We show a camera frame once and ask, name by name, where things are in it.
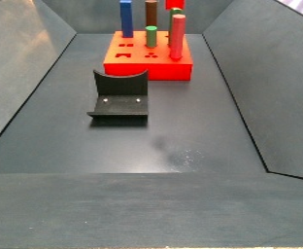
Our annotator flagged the blue square peg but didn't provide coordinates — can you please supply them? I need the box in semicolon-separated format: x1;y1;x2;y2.
120;0;133;38

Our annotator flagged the red round peg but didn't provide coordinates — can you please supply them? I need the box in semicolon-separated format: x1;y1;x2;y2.
170;14;185;59

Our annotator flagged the brown round peg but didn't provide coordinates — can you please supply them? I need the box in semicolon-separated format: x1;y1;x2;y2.
145;0;158;26

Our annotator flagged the red peg board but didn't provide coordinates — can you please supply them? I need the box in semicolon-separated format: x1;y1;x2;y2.
104;31;193;81

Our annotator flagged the short green round peg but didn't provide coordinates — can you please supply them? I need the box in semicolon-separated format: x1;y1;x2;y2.
145;25;158;48

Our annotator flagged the red arch block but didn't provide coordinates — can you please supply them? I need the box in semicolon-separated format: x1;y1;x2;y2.
165;0;185;10

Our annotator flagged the black curved holder stand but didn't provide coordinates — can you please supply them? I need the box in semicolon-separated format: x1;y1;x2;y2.
88;71;149;118

